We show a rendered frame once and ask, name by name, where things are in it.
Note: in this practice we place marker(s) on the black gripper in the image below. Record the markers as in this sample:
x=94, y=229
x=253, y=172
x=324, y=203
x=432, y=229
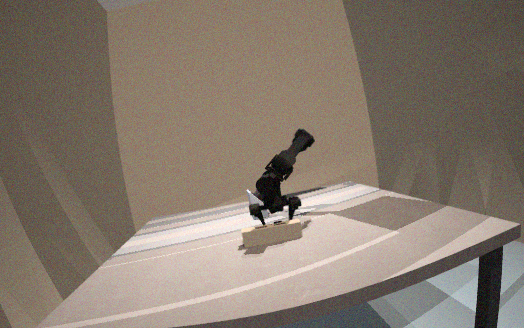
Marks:
x=293, y=203

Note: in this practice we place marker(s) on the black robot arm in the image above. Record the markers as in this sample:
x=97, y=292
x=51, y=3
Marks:
x=282, y=164

